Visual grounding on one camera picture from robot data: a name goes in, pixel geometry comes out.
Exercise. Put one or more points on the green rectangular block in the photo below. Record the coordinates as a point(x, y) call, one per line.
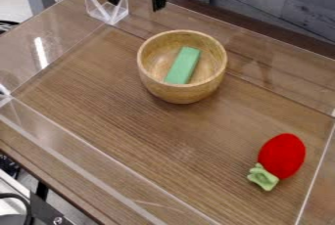
point(181, 70)

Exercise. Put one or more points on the brown wooden bowl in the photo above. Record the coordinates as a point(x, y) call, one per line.
point(157, 54)

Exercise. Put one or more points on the red plush strawberry toy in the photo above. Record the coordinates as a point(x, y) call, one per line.
point(280, 159)

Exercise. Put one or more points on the black table leg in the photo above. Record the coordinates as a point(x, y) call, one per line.
point(42, 191)

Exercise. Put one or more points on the clear acrylic corner bracket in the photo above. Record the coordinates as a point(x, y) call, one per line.
point(106, 12)

